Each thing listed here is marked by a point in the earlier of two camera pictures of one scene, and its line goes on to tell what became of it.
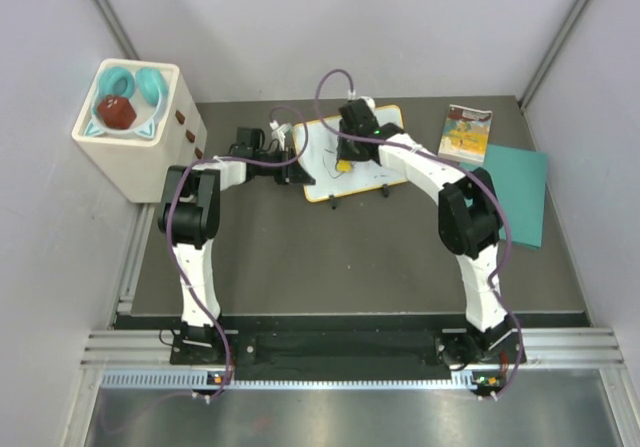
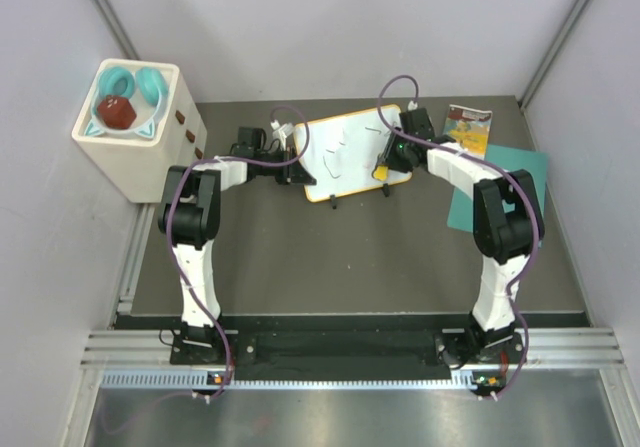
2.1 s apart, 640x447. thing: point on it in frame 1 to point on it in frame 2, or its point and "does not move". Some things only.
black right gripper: (345, 153) to (390, 158)
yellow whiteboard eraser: (344, 166) to (381, 172)
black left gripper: (294, 174) does not move
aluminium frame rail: (548, 347) does not move
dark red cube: (116, 112) does not move
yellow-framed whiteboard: (316, 147) does not move
